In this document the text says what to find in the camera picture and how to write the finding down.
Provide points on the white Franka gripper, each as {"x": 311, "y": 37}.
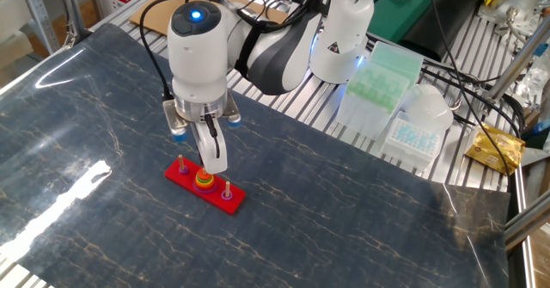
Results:
{"x": 215, "y": 165}

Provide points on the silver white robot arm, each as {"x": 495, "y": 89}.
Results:
{"x": 524, "y": 0}

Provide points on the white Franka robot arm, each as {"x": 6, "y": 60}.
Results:
{"x": 197, "y": 64}

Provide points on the red Hanoi base board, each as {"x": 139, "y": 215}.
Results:
{"x": 174, "y": 173}

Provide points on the dark blue marble mat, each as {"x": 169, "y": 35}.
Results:
{"x": 344, "y": 236}

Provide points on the brown cardboard sheet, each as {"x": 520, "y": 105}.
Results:
{"x": 155, "y": 21}

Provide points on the green pipette tip box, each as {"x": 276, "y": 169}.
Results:
{"x": 378, "y": 86}

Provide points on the blue pipette tip box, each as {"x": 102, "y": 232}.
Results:
{"x": 410, "y": 139}

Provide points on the translucent white dome lid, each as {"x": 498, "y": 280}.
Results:
{"x": 429, "y": 105}

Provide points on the perforated metal shelf upright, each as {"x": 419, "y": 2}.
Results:
{"x": 38, "y": 17}

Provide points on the green board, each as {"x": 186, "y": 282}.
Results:
{"x": 395, "y": 17}

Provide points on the white storage box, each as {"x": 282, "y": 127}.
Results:
{"x": 13, "y": 13}

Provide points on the black sheet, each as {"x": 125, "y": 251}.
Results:
{"x": 447, "y": 17}

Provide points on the gold snack packet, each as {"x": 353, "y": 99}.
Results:
{"x": 494, "y": 148}

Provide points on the slanted aluminium profile bar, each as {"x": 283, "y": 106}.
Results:
{"x": 520, "y": 60}

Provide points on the silver wrist camera blue caps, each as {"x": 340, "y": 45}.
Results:
{"x": 172, "y": 116}

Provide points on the grey metal post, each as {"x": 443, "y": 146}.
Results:
{"x": 71, "y": 8}

